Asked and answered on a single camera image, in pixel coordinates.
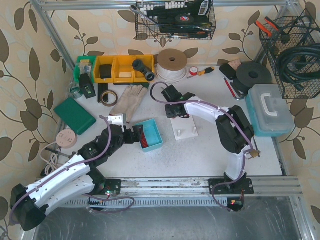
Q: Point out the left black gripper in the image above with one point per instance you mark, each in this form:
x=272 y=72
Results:
x=137 y=131

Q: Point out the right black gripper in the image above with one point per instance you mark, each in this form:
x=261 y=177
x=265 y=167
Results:
x=173 y=110

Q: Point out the beige work glove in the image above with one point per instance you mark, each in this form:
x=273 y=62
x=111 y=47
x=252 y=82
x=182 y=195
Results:
x=129 y=101

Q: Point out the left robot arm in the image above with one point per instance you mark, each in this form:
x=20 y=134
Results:
x=78 y=176

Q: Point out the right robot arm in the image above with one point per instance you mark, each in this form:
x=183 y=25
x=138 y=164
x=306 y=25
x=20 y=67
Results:
x=234 y=129

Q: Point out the red spring in tray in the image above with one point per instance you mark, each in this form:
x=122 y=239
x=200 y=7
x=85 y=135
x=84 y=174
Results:
x=143 y=136

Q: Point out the turquoise plastic tray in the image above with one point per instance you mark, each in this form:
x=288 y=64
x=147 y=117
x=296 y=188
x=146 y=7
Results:
x=152 y=139

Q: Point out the brown tape roll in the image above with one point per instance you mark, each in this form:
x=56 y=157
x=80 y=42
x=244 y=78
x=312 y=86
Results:
x=109 y=98

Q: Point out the red tape roll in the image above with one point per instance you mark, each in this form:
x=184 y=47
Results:
x=193 y=71

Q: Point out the yellow black screwdriver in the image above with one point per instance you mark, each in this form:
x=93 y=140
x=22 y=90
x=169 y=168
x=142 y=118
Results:
x=203 y=72

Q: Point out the green sanding block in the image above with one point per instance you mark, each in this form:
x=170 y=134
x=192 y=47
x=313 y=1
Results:
x=75 y=116

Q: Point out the black pipe fitting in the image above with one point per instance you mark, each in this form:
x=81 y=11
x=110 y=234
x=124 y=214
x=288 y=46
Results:
x=139 y=66

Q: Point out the round beige power strip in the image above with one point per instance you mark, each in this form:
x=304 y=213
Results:
x=66 y=139

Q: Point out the black measuring device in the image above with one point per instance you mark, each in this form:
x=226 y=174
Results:
x=86 y=86

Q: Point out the black sponge block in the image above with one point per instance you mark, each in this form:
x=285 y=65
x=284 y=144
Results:
x=228 y=71

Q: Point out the glass jar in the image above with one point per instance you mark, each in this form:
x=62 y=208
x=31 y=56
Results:
x=74 y=90

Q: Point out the black foam block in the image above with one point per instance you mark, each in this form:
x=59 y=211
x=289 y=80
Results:
x=105 y=71

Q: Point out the yellow parts bin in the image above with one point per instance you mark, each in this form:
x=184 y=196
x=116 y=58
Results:
x=122 y=71

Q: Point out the green parts bin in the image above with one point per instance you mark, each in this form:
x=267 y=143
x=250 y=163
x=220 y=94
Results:
x=84 y=65

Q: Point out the brass padlock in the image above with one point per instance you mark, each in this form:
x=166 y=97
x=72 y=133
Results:
x=254 y=153

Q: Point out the clear turquoise storage box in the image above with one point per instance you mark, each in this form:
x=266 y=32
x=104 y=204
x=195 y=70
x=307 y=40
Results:
x=268 y=111

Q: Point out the white peg base plate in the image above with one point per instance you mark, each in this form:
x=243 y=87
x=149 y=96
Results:
x=184 y=128

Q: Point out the white cable spool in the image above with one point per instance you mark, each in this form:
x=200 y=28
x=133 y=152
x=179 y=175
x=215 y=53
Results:
x=171 y=66

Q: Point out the red handled hex key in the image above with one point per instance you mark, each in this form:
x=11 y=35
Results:
x=236 y=94

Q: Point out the black cable spool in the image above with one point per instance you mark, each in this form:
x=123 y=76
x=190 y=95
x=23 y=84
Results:
x=249 y=74

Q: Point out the top wire basket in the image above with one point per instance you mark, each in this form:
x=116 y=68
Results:
x=164 y=20

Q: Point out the wire basket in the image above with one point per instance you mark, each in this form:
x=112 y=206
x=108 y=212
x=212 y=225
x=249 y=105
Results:
x=164 y=20
x=294 y=56

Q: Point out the orange handled pliers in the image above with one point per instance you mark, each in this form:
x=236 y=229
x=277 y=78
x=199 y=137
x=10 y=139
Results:
x=265 y=27

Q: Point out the right wire basket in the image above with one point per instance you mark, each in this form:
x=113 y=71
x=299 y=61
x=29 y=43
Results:
x=294 y=56

